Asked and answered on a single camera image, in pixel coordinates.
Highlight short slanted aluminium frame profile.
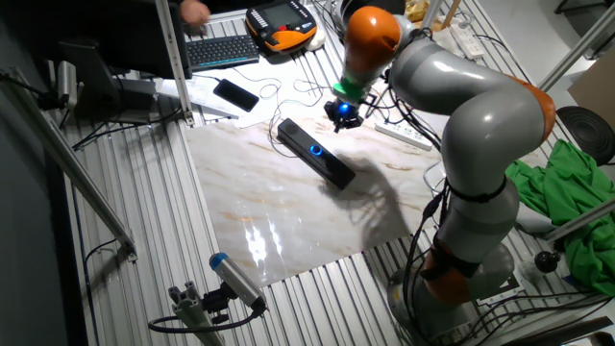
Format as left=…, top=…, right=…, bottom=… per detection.
left=545, top=199, right=615, bottom=241

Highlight white ball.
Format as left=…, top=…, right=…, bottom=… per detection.
left=306, top=28, right=328, bottom=53

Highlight person's right hand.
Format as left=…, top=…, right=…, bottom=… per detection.
left=180, top=0, right=211, bottom=28

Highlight black keyboard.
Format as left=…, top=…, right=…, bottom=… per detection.
left=184, top=34, right=260, bottom=73

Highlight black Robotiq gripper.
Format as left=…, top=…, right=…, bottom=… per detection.
left=323, top=99, right=365, bottom=135

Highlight thin diagonal aluminium frame profile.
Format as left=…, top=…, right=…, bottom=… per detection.
left=537, top=2, right=615, bottom=92

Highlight black smartphone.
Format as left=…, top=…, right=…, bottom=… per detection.
left=212, top=78, right=260, bottom=113

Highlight green cloth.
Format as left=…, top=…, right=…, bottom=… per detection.
left=504, top=138, right=615, bottom=297

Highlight upright aluminium frame profile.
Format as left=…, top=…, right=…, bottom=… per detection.
left=154, top=0, right=196, bottom=127

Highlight thin black speaker cable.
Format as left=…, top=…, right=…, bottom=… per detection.
left=230, top=66, right=337, bottom=160

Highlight printed white paper sheets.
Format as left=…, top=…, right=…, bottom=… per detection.
left=156, top=57, right=332, bottom=130

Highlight white framed black plate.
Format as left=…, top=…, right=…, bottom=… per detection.
left=475, top=276, right=525, bottom=309

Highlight white six-outlet power strip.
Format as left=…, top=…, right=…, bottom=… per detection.
left=374, top=119, right=433, bottom=153

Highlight long diagonal aluminium frame profile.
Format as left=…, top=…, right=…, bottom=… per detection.
left=0, top=66, right=138, bottom=263

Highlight pale grey cloth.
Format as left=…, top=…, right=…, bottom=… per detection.
left=513, top=206, right=558, bottom=235

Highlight marble pattern table mat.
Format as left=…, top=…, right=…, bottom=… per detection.
left=184, top=103, right=549, bottom=289

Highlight green wrist mount flange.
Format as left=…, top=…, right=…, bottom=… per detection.
left=332, top=79, right=366, bottom=103

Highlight black computer monitor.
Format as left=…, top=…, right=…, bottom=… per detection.
left=13, top=0, right=193, bottom=105

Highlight grey camera with blue end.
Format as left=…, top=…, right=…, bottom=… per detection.
left=209, top=252, right=268, bottom=311

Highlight brown cardboard box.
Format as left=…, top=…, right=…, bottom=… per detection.
left=567, top=57, right=615, bottom=131

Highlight silver aluminium post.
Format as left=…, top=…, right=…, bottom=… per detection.
left=417, top=0, right=444, bottom=30

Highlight black round woofer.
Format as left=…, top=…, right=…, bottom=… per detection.
left=555, top=105, right=615, bottom=167

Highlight orange black teach pendant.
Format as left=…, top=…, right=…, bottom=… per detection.
left=244, top=0, right=318, bottom=54

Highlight black round ball knob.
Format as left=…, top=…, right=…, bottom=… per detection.
left=533, top=250, right=562, bottom=274

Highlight black speaker bar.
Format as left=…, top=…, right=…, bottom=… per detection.
left=277, top=117, right=357, bottom=191

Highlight narrow white power strip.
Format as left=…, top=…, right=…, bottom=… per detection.
left=449, top=23, right=485, bottom=62

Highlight short aluminium profile stub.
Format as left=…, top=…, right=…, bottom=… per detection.
left=167, top=281, right=227, bottom=346

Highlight black camera cable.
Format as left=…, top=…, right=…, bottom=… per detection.
left=147, top=297, right=268, bottom=335

